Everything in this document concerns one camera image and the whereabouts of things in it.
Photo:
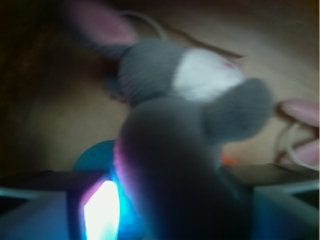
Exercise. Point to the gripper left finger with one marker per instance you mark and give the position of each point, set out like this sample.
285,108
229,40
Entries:
59,205

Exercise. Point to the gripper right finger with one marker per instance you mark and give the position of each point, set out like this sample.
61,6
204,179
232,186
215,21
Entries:
279,201

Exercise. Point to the gray plush bunny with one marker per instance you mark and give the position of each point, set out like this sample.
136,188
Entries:
168,154

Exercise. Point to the blue dimpled ball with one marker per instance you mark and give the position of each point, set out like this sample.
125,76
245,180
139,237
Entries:
99,157

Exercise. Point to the orange plastic toy carrot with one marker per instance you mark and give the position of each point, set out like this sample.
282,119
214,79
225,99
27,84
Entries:
227,160

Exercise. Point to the pink plush bunny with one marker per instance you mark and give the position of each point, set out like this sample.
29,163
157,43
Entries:
305,115

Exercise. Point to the brown paper bag container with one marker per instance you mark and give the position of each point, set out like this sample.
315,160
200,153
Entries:
52,103

